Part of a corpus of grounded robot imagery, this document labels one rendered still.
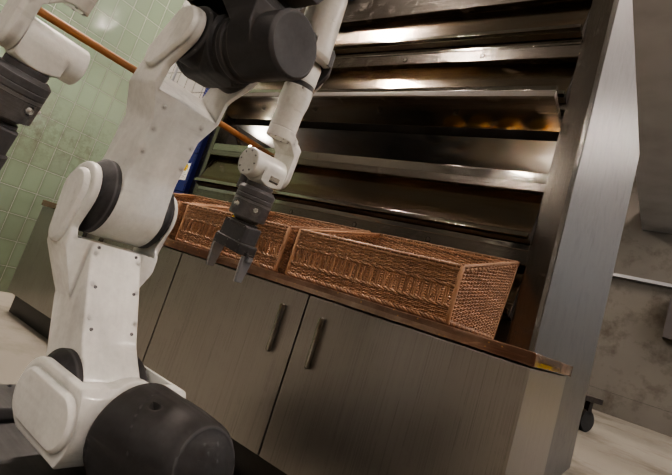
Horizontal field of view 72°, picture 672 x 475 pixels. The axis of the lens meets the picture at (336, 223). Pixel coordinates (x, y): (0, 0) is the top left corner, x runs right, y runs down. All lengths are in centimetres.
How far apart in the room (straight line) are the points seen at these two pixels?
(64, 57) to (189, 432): 60
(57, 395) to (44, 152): 260
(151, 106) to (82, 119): 247
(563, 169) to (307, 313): 99
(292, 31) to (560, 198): 116
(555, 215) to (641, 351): 906
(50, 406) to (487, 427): 80
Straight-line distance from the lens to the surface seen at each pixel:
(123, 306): 95
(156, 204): 96
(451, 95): 184
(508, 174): 179
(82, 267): 95
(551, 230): 169
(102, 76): 347
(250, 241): 108
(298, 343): 133
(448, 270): 121
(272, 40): 79
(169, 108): 94
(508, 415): 109
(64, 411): 79
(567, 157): 178
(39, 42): 87
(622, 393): 1067
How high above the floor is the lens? 57
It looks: 8 degrees up
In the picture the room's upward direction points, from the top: 18 degrees clockwise
